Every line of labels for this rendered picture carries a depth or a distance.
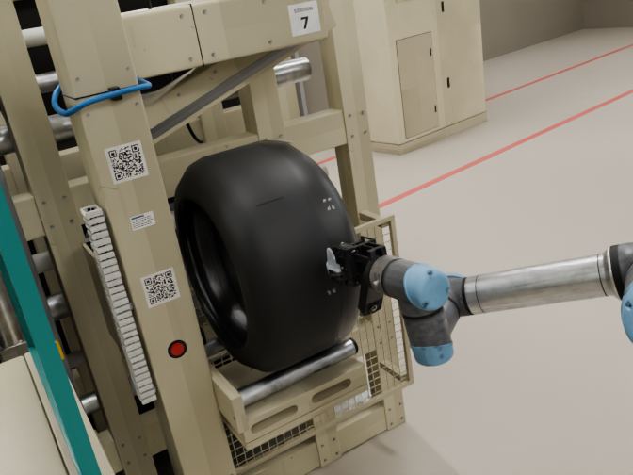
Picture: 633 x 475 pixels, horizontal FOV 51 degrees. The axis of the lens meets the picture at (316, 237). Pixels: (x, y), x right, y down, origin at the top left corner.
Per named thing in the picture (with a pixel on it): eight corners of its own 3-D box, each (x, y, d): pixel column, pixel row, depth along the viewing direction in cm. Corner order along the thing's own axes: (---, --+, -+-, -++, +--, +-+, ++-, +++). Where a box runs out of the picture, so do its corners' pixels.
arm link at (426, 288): (424, 323, 112) (413, 279, 110) (386, 309, 122) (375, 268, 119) (458, 303, 116) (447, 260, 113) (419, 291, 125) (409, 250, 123)
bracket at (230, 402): (238, 434, 154) (230, 400, 150) (180, 365, 186) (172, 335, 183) (251, 428, 155) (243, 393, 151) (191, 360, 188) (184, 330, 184)
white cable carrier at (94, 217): (142, 405, 153) (85, 213, 135) (137, 396, 157) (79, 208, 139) (161, 397, 155) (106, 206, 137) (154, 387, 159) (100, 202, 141)
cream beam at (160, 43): (114, 86, 156) (96, 20, 150) (89, 80, 177) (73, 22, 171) (331, 39, 182) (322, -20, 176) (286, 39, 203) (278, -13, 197)
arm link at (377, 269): (416, 289, 125) (381, 304, 121) (402, 285, 129) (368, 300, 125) (410, 252, 123) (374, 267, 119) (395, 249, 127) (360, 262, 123)
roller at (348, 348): (230, 400, 161) (238, 414, 158) (229, 388, 158) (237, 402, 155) (348, 345, 176) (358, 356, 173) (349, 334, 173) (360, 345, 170)
